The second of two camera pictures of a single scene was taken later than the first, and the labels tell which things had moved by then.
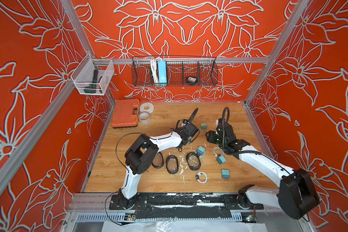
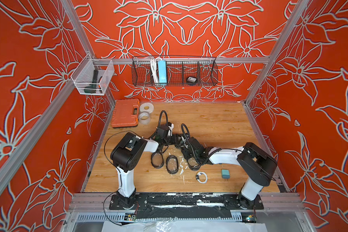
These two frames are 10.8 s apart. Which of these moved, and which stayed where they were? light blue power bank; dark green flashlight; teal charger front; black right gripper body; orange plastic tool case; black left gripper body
Moved: black right gripper body; black left gripper body
Stayed: teal charger front; light blue power bank; orange plastic tool case; dark green flashlight
